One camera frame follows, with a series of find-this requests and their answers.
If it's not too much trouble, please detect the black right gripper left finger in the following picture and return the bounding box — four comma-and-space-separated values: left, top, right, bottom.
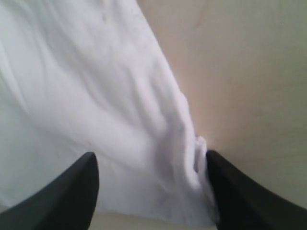
0, 152, 99, 230

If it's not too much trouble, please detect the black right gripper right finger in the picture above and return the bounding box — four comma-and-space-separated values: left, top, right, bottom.
206, 150, 307, 230

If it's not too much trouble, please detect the white shirt with red print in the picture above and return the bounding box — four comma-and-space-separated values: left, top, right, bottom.
0, 0, 217, 227

